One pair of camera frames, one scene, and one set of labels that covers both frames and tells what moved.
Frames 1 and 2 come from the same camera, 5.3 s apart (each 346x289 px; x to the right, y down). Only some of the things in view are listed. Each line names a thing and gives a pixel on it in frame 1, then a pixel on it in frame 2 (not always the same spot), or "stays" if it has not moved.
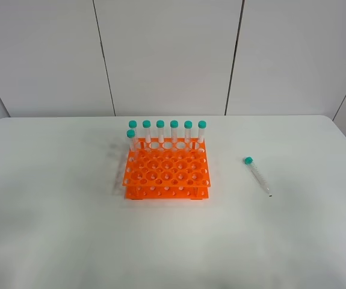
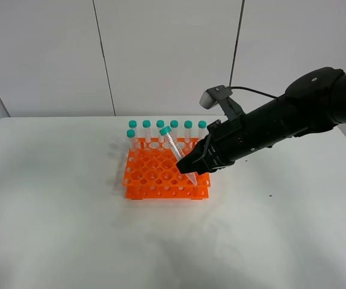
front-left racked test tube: [131, 134] stays
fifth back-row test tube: [188, 126] stays
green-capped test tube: [249, 161] to [166, 132]
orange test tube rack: [166, 168] stays
